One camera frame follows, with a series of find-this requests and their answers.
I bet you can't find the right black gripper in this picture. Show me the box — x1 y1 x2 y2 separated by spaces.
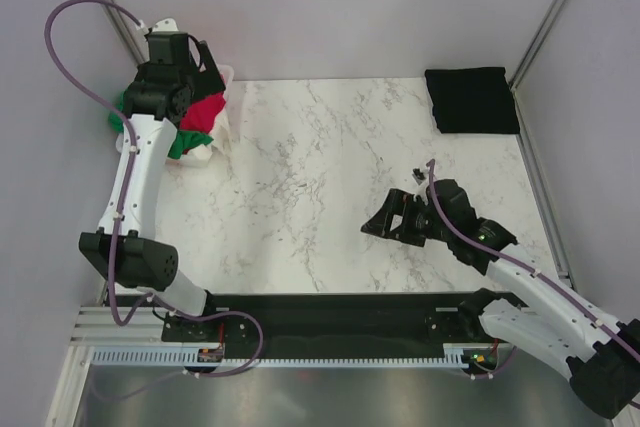
360 188 453 247

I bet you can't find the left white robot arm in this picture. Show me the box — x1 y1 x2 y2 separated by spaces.
79 31 225 340

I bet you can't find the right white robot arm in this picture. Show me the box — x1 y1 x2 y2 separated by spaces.
361 179 639 419

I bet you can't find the red t shirt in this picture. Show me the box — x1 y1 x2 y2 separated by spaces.
179 93 226 134

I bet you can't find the green t shirt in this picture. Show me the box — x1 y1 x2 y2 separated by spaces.
107 91 215 161

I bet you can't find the white laundry basket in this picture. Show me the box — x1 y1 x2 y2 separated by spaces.
115 64 236 167

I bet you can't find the white t shirt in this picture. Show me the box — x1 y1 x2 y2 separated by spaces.
180 110 231 168

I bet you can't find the folded black t shirt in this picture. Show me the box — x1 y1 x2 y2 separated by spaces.
424 66 520 135

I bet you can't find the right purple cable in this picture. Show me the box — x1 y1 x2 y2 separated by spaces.
424 159 640 381

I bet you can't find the purple cable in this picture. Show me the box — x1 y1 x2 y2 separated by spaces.
424 159 640 381
44 0 264 378

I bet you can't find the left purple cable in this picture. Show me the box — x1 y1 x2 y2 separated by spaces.
44 0 264 378

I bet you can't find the aluminium frame rail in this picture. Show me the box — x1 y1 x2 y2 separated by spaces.
70 307 164 346

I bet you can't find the white slotted cable duct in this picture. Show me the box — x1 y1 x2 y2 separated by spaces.
91 346 469 369

